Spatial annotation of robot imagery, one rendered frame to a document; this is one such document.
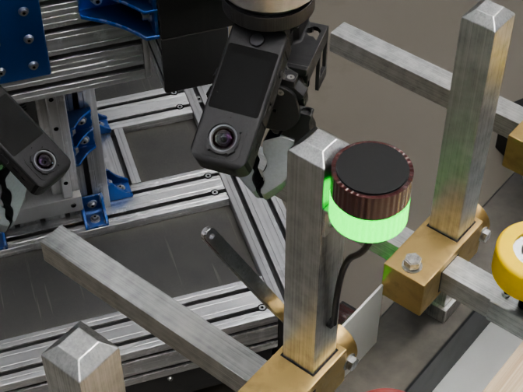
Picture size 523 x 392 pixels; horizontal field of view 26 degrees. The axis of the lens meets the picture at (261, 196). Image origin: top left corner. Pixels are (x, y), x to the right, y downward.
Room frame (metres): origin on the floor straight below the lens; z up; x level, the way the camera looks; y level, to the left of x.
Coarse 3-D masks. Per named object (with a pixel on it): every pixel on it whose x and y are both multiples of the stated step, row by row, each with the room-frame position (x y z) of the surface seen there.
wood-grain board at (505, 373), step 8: (520, 344) 0.60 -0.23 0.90; (520, 352) 0.59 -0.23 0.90; (512, 360) 0.59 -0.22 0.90; (520, 360) 0.59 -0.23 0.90; (504, 368) 0.58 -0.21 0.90; (512, 368) 0.58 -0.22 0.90; (520, 368) 0.58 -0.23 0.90; (496, 376) 0.57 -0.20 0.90; (504, 376) 0.57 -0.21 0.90; (512, 376) 0.57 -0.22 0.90; (520, 376) 0.57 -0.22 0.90; (488, 384) 0.56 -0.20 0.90; (496, 384) 0.56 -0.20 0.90; (504, 384) 0.56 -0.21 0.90; (512, 384) 0.56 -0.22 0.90; (520, 384) 0.56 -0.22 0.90
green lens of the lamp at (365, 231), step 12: (408, 204) 0.57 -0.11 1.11; (336, 216) 0.57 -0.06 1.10; (348, 216) 0.56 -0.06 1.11; (396, 216) 0.56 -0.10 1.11; (336, 228) 0.57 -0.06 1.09; (348, 228) 0.56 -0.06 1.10; (360, 228) 0.56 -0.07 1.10; (372, 228) 0.56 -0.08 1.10; (384, 228) 0.56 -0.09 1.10; (396, 228) 0.56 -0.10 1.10; (360, 240) 0.56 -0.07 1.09; (372, 240) 0.56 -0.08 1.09; (384, 240) 0.56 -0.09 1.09
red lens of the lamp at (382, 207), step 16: (352, 144) 0.61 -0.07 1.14; (384, 144) 0.61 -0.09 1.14; (336, 160) 0.59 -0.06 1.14; (336, 176) 0.58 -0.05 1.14; (336, 192) 0.57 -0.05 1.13; (352, 192) 0.56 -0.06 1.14; (400, 192) 0.56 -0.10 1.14; (352, 208) 0.56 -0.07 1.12; (368, 208) 0.56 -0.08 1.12; (384, 208) 0.56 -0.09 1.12; (400, 208) 0.56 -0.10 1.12
